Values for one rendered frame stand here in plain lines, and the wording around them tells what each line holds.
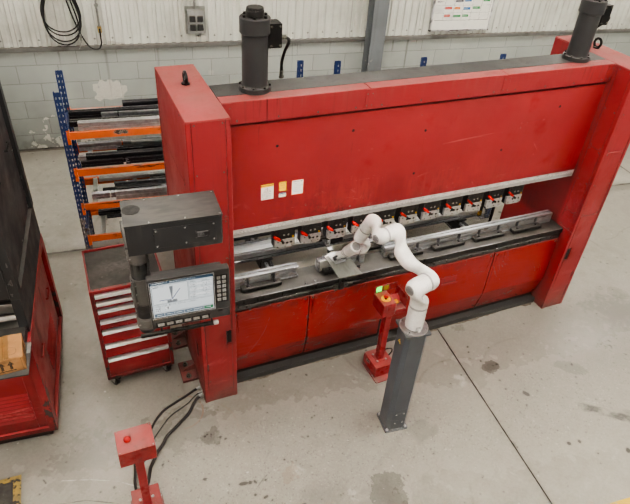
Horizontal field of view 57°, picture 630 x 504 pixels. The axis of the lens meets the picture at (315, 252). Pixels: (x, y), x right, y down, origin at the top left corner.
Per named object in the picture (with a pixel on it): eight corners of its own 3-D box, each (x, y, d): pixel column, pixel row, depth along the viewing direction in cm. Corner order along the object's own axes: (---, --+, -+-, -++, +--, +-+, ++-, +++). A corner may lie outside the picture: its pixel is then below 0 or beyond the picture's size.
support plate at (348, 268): (339, 279, 417) (339, 278, 416) (324, 257, 436) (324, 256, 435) (361, 274, 423) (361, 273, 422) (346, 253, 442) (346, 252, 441)
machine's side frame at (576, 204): (541, 309, 556) (636, 72, 417) (487, 257, 617) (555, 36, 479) (561, 303, 564) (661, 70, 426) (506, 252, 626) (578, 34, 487)
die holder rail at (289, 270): (233, 290, 417) (233, 280, 412) (231, 285, 422) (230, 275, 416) (298, 276, 435) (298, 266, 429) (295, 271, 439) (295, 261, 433)
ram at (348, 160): (225, 239, 387) (221, 128, 339) (221, 233, 393) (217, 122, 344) (572, 175, 490) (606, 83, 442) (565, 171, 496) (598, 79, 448)
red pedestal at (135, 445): (137, 537, 360) (118, 459, 310) (130, 501, 378) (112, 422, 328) (169, 526, 367) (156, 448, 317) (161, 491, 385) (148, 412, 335)
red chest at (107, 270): (110, 392, 446) (88, 294, 386) (102, 346, 482) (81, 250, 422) (176, 375, 463) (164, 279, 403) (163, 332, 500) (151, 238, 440)
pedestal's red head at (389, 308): (382, 318, 435) (385, 300, 425) (371, 304, 447) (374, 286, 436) (405, 311, 443) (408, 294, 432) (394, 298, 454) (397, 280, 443)
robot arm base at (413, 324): (433, 334, 377) (438, 313, 366) (406, 339, 372) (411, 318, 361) (420, 314, 391) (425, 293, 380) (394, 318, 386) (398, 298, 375)
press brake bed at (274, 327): (234, 385, 460) (231, 307, 410) (226, 365, 475) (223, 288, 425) (534, 302, 563) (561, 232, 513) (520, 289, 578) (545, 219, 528)
